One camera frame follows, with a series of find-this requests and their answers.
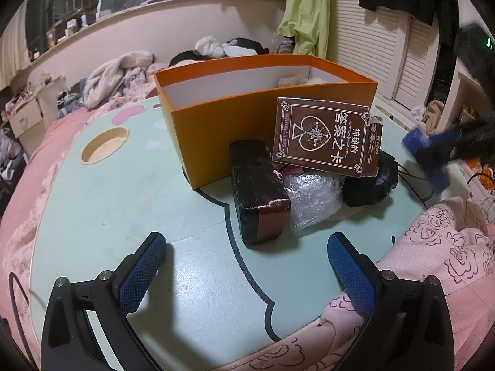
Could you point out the pink floral blanket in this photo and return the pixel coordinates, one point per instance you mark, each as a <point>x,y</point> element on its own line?
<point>451,241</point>

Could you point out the orange cardboard box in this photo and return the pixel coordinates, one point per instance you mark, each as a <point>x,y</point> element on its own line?
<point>210,104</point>

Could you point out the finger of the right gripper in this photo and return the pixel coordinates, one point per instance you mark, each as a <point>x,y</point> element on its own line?
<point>432,155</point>

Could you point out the brown card box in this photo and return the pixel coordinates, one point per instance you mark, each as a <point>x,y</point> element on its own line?
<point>328,136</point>

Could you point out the white drawer cabinet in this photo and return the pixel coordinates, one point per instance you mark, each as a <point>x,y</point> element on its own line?
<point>32,120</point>

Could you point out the white clothes pile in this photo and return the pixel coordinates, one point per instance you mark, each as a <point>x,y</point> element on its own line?
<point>210,48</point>

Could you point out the lime green hanging garment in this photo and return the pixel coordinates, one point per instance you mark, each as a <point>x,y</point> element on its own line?
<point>308,23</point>

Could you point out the black hanging garment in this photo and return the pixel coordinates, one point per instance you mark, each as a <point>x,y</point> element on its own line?
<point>446,12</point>

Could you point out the dark glossy rectangular box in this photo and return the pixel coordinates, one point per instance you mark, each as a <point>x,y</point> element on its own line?
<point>262,203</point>

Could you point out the clear bubble wrap bundle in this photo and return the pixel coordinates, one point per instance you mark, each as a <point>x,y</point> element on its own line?
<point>314,197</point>

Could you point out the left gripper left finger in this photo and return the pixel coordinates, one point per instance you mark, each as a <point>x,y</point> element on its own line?
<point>68,339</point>

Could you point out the cream knit sweater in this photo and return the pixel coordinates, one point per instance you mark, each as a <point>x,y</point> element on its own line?
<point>107,77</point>

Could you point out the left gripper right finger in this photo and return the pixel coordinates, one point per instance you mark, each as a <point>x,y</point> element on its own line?
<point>408,324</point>

